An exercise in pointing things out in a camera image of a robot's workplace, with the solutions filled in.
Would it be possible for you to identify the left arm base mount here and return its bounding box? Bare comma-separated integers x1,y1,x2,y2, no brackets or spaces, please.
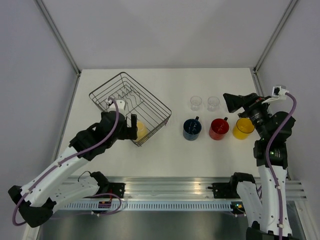
90,171,126,199

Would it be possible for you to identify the frame post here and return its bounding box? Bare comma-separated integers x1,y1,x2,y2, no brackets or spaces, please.
33,0,81,77
252,0,300,75

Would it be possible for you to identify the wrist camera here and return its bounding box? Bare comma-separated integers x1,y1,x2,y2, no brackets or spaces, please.
262,85,289,104
105,97,128,116

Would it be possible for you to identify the pale yellow mug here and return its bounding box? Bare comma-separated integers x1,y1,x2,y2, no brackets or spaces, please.
135,121,148,142

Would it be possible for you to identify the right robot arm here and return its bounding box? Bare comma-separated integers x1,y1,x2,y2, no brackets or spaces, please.
223,91,297,240

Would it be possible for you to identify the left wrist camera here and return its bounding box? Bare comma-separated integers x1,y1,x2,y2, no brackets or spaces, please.
105,97,128,116

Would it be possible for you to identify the clear glass cup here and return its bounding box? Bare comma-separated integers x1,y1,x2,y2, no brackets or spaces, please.
207,96,220,112
190,95,202,111

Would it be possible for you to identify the blue mug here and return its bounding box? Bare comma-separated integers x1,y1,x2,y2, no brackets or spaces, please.
182,116,202,141

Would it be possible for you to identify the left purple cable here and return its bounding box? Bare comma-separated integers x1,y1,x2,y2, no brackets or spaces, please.
12,97,123,227

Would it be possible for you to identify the red mug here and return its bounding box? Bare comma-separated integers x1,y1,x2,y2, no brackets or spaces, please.
208,117,230,141

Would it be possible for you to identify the wire dish rack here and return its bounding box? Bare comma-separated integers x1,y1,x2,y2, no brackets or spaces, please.
89,72,172,147

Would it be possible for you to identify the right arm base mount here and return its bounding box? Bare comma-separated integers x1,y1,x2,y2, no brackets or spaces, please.
207,182,240,200

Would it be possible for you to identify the right frame post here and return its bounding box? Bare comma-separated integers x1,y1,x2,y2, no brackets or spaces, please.
252,0,300,75

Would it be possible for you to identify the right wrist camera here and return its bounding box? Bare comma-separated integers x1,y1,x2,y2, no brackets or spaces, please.
262,85,289,104

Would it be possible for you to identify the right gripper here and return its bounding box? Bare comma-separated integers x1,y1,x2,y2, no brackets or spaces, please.
223,91,273,139

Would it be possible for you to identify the white slotted cable duct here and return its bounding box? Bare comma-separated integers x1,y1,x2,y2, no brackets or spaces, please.
62,200,233,212

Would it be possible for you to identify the left frame post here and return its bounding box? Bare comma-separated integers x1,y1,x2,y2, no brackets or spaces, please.
33,0,81,77

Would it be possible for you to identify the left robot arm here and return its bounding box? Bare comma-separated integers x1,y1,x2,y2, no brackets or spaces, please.
8,111,138,228

